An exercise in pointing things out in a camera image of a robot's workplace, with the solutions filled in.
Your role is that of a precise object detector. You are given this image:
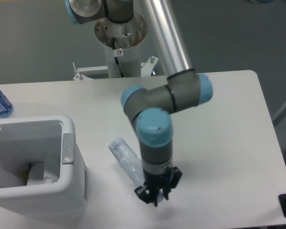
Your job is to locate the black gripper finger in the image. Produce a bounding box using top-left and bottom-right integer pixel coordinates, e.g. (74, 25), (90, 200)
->
(134, 186), (160, 207)
(162, 167), (182, 200)

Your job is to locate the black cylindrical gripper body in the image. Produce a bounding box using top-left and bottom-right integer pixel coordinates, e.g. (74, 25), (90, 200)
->
(143, 169), (167, 191)

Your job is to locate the crushed clear plastic bottle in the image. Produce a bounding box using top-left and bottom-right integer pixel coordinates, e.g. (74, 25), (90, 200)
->
(108, 137), (164, 205)

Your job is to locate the white plastic wrapper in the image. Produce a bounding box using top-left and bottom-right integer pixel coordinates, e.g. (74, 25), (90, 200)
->
(27, 162), (60, 186)

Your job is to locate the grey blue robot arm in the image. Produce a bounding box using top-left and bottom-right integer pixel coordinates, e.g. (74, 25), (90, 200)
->
(65, 0), (213, 205)

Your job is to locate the white trash can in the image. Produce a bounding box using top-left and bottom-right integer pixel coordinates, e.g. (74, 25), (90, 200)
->
(0, 115), (87, 217)

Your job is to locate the white pedestal base frame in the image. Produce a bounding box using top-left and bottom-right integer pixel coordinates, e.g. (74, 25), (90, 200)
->
(72, 56), (159, 81)

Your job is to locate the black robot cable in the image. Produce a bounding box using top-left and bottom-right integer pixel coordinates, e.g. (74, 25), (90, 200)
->
(112, 37), (125, 78)

